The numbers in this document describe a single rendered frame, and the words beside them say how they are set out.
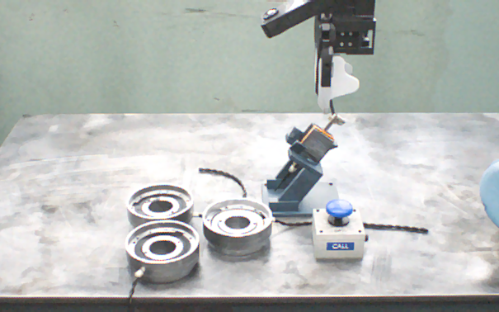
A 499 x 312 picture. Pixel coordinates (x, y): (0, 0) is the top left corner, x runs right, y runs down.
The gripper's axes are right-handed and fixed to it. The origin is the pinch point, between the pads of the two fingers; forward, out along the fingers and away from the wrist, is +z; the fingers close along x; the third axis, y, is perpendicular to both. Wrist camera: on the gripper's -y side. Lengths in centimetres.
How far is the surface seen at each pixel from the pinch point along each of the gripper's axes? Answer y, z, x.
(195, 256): -19.0, 15.2, -19.3
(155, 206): -26.1, 16.3, -4.4
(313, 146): -0.7, 7.4, -1.4
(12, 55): -97, 46, 151
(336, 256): 1.4, 17.5, -16.9
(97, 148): -39.6, 18.2, 19.6
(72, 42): -74, 41, 150
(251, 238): -10.9, 14.8, -15.8
